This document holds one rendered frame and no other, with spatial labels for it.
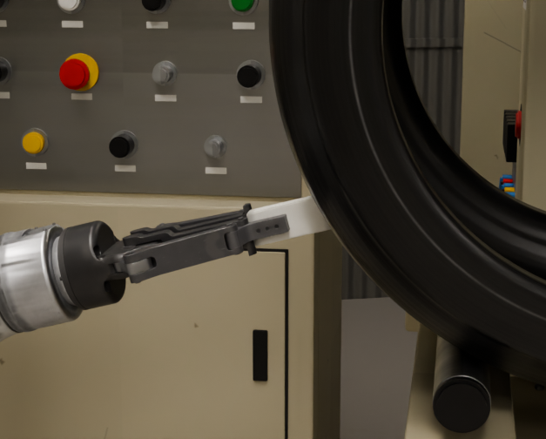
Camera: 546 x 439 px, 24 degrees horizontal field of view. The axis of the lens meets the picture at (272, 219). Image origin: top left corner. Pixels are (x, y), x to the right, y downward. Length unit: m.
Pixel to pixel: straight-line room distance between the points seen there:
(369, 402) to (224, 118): 1.93
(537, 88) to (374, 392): 2.42
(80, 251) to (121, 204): 0.66
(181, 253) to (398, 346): 3.04
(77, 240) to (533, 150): 0.49
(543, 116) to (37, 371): 0.87
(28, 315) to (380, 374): 2.74
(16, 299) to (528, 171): 0.54
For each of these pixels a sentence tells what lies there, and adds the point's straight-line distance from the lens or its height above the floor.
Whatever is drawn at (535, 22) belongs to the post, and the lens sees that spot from 1.31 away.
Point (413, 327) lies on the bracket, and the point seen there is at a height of 0.86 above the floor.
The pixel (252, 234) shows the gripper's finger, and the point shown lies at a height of 1.01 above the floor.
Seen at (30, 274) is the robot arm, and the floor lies 0.97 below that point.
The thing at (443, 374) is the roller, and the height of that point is 0.92.
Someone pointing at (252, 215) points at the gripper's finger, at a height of 1.02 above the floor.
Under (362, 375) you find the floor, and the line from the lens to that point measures 3.79.
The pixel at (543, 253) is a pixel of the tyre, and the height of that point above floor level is 0.96.
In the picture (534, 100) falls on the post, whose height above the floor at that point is 1.09.
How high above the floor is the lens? 1.25
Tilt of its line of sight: 12 degrees down
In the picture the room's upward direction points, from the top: straight up
